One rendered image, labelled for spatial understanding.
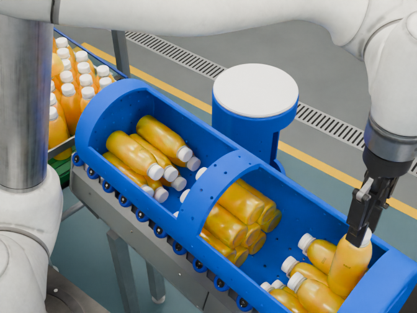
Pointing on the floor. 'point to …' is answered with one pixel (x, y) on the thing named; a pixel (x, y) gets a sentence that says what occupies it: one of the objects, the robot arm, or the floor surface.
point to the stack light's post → (121, 51)
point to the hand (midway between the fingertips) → (363, 224)
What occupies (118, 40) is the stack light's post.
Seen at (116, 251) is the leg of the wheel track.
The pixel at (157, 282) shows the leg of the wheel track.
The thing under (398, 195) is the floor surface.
